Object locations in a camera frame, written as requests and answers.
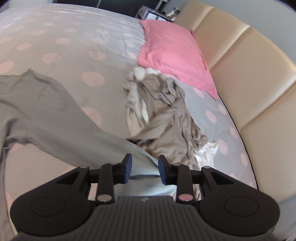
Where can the beige padded headboard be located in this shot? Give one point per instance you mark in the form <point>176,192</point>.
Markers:
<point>249,76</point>

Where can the black white patterned garment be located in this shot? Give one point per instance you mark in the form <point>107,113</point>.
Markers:
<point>166,115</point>

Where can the grey shirt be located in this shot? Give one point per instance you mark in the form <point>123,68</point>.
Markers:
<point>46,104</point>

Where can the pink pillow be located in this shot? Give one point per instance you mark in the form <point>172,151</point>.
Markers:
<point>171,51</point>

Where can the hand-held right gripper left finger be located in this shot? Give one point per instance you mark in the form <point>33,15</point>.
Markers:
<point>128,168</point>

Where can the bedside storage unit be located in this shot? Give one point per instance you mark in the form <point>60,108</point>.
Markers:
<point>153,14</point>

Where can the grey pink polka-dot bed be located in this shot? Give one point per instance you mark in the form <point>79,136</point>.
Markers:
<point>76,39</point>

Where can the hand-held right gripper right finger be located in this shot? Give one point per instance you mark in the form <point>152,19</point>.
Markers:
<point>162,172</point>

